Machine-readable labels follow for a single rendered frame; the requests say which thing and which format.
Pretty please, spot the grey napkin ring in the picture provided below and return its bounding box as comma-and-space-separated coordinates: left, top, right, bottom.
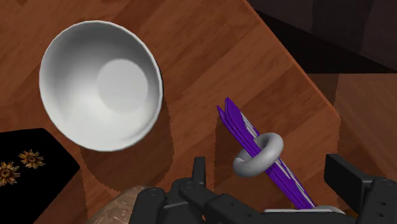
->
232, 132, 284, 179

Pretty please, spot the black box with gold flowers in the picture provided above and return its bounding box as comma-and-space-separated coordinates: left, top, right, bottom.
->
0, 127, 81, 224

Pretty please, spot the brown wooden table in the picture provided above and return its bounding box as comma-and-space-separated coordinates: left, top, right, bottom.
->
0, 0, 342, 224

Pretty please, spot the purple folded napkin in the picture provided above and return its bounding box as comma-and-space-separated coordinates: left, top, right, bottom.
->
216, 97, 316, 210

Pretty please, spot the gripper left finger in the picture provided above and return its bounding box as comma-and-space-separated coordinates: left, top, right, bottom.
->
129, 156, 275, 224

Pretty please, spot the white bowl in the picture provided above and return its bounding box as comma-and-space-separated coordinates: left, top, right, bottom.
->
38, 20, 164, 153

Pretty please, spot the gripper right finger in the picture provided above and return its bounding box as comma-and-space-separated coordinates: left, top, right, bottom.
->
323, 153, 397, 224

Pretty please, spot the tan rounded object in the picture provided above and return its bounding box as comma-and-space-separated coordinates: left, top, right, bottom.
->
87, 185, 150, 224

